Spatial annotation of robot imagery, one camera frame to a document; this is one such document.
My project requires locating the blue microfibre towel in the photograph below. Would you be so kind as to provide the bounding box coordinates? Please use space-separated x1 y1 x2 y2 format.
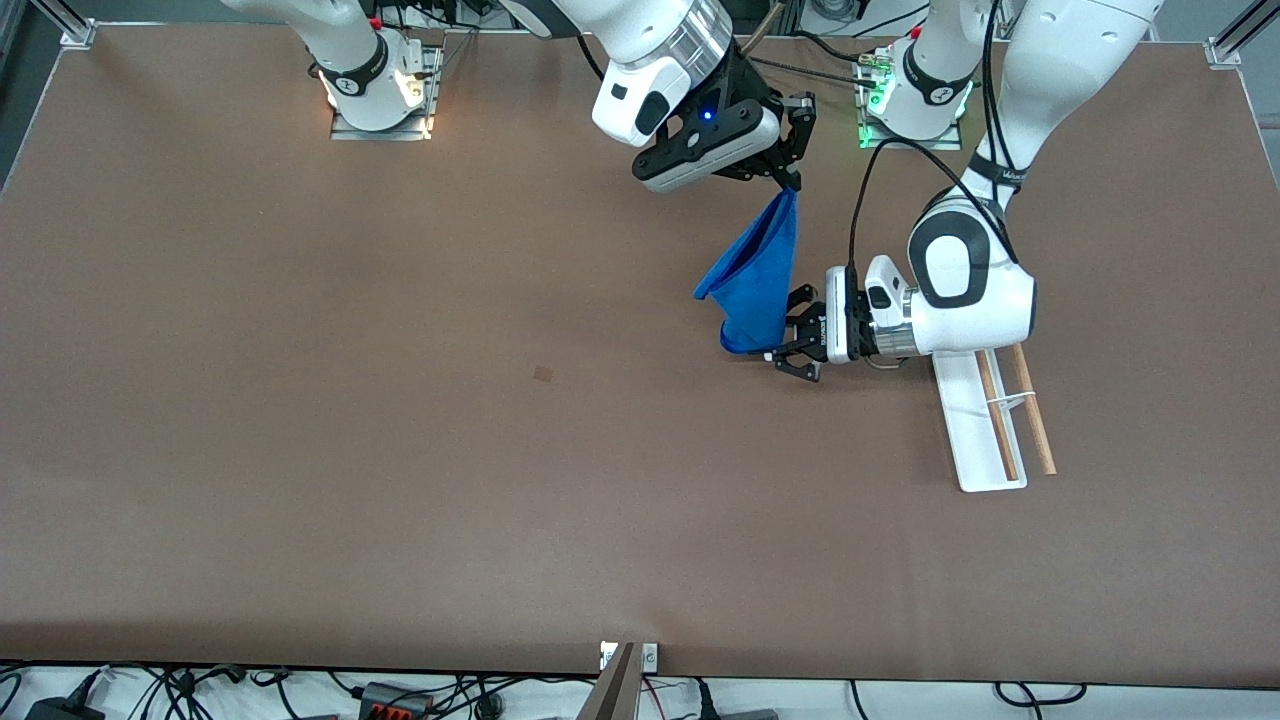
693 188 801 354

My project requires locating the white towel rack base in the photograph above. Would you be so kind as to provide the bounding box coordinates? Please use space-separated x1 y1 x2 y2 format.
932 350 1029 493

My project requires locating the wooden rack rod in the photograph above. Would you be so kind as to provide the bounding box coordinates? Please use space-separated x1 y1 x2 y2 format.
975 350 1019 482
1010 345 1058 476

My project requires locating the black box with orange connectors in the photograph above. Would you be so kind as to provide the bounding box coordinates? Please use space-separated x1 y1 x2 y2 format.
358 682 433 720

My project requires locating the black power adapter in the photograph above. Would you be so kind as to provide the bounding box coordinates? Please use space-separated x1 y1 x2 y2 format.
25 697 106 720

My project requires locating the long black table cable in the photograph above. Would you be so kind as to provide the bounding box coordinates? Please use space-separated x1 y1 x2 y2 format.
750 55 883 89

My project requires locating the grey camera stand pole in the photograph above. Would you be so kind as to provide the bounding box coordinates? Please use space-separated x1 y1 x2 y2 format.
575 642 641 720

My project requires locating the black looped floor cable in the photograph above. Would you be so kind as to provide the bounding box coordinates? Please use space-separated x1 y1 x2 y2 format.
993 682 1088 707

